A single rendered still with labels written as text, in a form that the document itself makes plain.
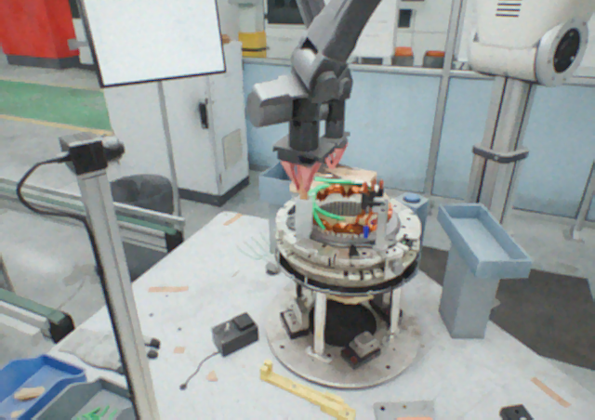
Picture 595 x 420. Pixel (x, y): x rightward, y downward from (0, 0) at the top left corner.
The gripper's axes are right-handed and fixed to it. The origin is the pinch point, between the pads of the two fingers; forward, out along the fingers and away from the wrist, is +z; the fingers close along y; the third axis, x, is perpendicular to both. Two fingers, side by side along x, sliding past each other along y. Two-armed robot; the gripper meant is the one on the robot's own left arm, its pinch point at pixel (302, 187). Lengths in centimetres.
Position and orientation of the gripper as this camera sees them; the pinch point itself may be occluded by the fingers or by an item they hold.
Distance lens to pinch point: 81.6
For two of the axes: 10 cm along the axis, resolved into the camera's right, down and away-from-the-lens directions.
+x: 4.7, -4.5, 7.6
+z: -0.2, 8.6, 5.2
